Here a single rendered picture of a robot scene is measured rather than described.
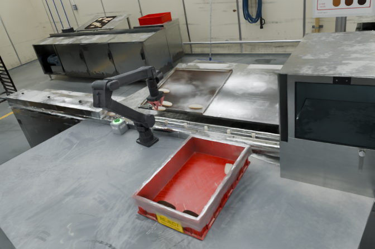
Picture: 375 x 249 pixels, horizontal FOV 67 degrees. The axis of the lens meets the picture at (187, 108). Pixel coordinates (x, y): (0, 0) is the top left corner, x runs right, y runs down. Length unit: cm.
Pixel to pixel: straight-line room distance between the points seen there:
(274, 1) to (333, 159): 414
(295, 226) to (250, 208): 17
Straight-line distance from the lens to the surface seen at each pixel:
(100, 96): 135
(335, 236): 114
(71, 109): 226
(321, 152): 119
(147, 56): 446
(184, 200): 125
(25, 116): 294
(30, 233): 145
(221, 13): 548
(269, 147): 142
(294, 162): 125
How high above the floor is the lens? 169
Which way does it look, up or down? 26 degrees down
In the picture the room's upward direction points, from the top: 11 degrees counter-clockwise
